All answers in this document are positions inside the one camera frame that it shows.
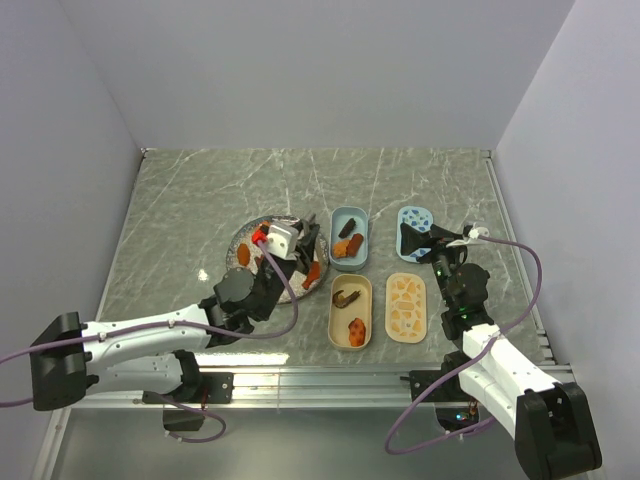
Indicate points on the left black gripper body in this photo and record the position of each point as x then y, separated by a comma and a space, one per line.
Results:
297, 257

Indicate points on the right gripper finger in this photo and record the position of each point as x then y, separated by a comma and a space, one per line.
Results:
441, 235
413, 239

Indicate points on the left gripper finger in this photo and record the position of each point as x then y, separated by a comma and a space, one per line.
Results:
308, 222
307, 245

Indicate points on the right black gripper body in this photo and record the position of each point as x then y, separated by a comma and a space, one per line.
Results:
444, 255

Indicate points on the orange crab claw piece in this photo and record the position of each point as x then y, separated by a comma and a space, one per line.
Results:
313, 275

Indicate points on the orange fried cutlet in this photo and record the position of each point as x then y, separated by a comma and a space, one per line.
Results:
340, 249

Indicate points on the blue lunch box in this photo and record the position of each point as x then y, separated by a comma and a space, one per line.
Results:
339, 217

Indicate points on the black sea cucumber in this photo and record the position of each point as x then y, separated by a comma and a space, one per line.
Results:
347, 229

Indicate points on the red-brown meat slab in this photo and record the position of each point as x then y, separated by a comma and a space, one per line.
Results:
354, 244

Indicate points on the dark glazed food piece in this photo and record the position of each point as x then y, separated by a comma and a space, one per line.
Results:
341, 301

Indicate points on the beige lunch box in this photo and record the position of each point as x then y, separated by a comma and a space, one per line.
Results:
362, 308

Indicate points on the spotted orange food piece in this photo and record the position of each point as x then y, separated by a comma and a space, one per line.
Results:
357, 332

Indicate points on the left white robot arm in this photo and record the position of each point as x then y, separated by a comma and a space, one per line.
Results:
72, 359

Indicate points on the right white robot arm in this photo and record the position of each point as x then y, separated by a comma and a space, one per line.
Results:
549, 421

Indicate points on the blue patterned lid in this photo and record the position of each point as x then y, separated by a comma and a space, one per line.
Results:
418, 218

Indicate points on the orange oval nugget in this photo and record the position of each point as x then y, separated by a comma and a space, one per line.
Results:
243, 254

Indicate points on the speckled round plate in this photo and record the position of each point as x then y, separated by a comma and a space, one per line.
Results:
240, 240

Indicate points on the beige patterned lid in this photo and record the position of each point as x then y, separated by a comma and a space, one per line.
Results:
406, 308

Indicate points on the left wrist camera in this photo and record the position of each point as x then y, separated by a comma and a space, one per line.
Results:
278, 238

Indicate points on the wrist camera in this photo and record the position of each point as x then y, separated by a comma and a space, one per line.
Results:
278, 238
475, 231

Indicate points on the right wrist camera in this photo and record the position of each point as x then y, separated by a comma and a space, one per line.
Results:
475, 231

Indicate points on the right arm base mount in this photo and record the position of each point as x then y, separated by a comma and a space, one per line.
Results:
455, 409

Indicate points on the aluminium frame rail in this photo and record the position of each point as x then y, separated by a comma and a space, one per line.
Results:
343, 386

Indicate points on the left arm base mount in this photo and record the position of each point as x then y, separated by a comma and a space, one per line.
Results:
184, 414

